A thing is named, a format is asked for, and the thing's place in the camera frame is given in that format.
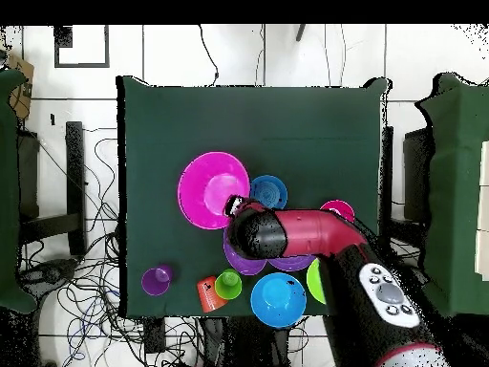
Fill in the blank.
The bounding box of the green plastic cup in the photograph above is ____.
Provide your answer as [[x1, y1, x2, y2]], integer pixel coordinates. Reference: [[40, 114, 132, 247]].
[[214, 268, 244, 300]]

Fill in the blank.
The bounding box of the dark green tablecloth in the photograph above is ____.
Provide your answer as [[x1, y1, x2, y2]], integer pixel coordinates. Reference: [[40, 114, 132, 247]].
[[116, 75, 391, 319]]

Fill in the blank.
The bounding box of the purple plastic cup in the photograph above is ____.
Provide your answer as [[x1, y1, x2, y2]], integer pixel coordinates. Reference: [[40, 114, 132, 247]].
[[140, 264, 174, 297]]

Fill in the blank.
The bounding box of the black floor cable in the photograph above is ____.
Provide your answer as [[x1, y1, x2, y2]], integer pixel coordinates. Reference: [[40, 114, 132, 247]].
[[197, 25, 221, 87]]

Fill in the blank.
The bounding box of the black metal stand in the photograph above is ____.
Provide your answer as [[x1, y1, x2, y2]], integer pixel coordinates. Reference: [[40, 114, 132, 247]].
[[18, 120, 87, 256]]

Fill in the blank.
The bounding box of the green plastic bowl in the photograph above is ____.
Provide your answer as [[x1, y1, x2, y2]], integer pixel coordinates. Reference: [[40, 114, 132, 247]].
[[306, 257, 327, 306]]

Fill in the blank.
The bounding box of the blue deep plastic bowl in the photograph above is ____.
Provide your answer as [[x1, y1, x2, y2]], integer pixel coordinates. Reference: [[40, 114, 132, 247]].
[[249, 271, 308, 329]]

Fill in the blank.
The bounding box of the orange plastic cup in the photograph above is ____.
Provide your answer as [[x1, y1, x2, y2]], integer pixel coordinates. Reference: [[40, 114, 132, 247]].
[[196, 274, 229, 313]]

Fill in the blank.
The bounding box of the blue cable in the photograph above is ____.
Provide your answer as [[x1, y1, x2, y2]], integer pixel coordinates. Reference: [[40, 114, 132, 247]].
[[66, 290, 119, 362]]

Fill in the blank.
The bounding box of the pink plastic bowl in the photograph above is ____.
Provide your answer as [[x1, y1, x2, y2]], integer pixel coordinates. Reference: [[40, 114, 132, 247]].
[[177, 151, 252, 231]]

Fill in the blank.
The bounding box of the red plastic bowl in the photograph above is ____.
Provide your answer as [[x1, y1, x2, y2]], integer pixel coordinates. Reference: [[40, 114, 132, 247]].
[[319, 199, 356, 224]]

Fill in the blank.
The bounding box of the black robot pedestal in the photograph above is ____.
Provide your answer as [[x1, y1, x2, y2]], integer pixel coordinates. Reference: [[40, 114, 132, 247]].
[[198, 315, 307, 367]]

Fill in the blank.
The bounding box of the purple plastic bowl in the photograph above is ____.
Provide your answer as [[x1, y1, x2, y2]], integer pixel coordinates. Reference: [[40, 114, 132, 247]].
[[222, 227, 268, 277], [266, 253, 317, 273]]

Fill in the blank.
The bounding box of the black square floor frame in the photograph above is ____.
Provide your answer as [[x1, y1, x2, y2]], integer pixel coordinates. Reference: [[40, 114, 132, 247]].
[[53, 25, 111, 69]]

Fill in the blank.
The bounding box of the black power strip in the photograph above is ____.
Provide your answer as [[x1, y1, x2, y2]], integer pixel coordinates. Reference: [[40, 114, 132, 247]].
[[143, 316, 166, 355]]

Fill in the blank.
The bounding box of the blue ribbed small bowl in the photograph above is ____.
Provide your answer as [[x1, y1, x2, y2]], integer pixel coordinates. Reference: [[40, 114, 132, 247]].
[[249, 174, 288, 210]]

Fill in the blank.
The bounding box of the black upright bar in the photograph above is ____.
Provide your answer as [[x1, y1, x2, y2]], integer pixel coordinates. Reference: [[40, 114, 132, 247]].
[[379, 125, 394, 261]]

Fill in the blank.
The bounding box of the black cable tangle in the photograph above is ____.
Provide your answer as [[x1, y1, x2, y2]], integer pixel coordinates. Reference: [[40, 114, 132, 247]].
[[18, 127, 207, 367]]

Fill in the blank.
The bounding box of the brown cardboard box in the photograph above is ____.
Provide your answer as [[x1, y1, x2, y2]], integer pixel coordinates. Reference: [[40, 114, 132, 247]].
[[7, 54, 35, 120]]

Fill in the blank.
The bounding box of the black box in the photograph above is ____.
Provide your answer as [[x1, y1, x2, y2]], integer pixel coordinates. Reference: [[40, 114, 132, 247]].
[[402, 127, 433, 223]]

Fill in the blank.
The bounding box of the green cloth covered table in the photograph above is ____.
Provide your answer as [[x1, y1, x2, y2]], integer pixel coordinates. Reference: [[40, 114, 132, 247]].
[[0, 68, 39, 314], [415, 72, 489, 318]]

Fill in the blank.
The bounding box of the black cabinet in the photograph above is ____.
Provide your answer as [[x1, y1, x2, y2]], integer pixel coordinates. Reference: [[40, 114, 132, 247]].
[[16, 129, 40, 219]]

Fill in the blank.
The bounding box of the dark pedestal leg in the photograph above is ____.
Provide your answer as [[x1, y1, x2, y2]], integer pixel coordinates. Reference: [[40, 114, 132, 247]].
[[20, 257, 79, 286]]

